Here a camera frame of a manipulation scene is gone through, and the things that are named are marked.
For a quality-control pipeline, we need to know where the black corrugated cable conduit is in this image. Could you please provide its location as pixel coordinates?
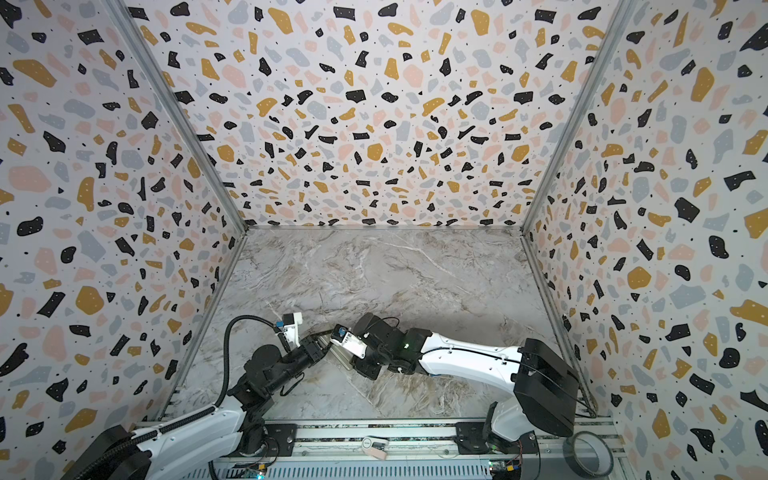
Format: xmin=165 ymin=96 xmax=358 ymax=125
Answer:
xmin=62 ymin=314 xmax=286 ymax=480

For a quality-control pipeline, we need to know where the black tape roll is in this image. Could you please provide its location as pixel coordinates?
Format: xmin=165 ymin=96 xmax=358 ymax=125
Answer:
xmin=563 ymin=431 xmax=615 ymax=479

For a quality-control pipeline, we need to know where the pink white tag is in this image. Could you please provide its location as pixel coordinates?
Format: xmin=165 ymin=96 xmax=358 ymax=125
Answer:
xmin=361 ymin=436 xmax=389 ymax=461

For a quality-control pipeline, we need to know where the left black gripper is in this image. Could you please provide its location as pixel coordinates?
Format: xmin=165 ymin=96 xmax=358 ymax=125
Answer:
xmin=264 ymin=329 xmax=336 ymax=397

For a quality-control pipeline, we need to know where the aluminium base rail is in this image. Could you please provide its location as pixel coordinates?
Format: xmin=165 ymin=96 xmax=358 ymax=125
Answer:
xmin=119 ymin=418 xmax=631 ymax=480

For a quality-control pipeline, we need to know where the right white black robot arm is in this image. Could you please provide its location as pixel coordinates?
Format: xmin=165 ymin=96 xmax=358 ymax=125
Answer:
xmin=331 ymin=313 xmax=579 ymax=455

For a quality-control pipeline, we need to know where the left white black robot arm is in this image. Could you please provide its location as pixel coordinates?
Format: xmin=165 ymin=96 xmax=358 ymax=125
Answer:
xmin=63 ymin=335 xmax=330 ymax=479

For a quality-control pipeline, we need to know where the white remote control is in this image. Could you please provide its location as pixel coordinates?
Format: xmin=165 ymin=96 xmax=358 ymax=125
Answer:
xmin=329 ymin=343 xmax=354 ymax=371

